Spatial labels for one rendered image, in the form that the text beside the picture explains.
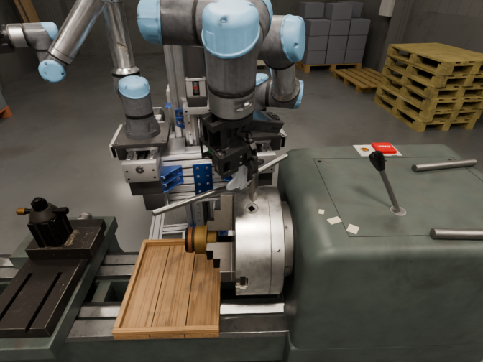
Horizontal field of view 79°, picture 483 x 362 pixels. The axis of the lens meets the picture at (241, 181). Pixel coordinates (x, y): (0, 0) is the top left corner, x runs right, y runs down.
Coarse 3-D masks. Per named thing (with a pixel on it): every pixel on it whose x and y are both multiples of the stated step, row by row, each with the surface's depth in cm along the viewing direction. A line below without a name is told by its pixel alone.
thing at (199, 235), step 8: (192, 232) 86; (200, 232) 85; (208, 232) 86; (216, 232) 86; (192, 240) 84; (200, 240) 84; (208, 240) 85; (216, 240) 85; (192, 248) 85; (200, 248) 84
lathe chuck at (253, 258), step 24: (240, 192) 81; (264, 192) 81; (240, 216) 75; (264, 216) 75; (240, 240) 73; (264, 240) 73; (240, 264) 73; (264, 264) 73; (240, 288) 77; (264, 288) 77
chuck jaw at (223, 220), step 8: (224, 200) 85; (232, 200) 85; (216, 208) 88; (224, 208) 86; (232, 208) 86; (216, 216) 86; (224, 216) 86; (232, 216) 86; (208, 224) 86; (216, 224) 86; (224, 224) 86; (232, 224) 86
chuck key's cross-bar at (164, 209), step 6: (282, 156) 69; (270, 162) 68; (276, 162) 68; (264, 168) 67; (222, 186) 62; (204, 192) 60; (210, 192) 60; (216, 192) 61; (186, 198) 58; (192, 198) 58; (198, 198) 58; (174, 204) 56; (180, 204) 56; (186, 204) 57; (156, 210) 54; (162, 210) 54; (168, 210) 55
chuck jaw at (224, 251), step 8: (208, 248) 83; (216, 248) 83; (224, 248) 83; (232, 248) 83; (208, 256) 83; (216, 256) 80; (224, 256) 80; (232, 256) 80; (216, 264) 81; (224, 264) 78; (232, 264) 78; (224, 272) 76; (232, 272) 76; (224, 280) 78; (232, 280) 78; (240, 280) 76
